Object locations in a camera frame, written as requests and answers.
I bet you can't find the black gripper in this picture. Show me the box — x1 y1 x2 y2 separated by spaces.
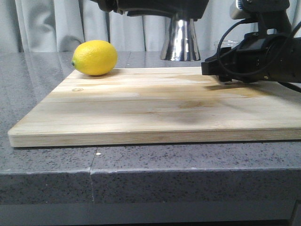
91 0 208 21
201 32 273 82

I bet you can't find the small glass beaker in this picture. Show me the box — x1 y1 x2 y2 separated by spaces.
221 40 240 48

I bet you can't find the steel double jigger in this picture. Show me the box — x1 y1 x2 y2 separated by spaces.
160 14 200 62

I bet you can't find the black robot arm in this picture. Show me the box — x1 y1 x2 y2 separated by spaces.
201 33 301 83

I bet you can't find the wooden cutting board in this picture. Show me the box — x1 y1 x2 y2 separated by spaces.
8 67 301 147

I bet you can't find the yellow lemon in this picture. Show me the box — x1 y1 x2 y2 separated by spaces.
71 40 118 76

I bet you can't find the grey curtain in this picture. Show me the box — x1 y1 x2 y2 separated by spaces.
0 0 237 53

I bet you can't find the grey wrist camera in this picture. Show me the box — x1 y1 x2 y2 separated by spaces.
229 0 292 36

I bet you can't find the black camera cable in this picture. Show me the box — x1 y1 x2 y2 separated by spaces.
216 18 301 77

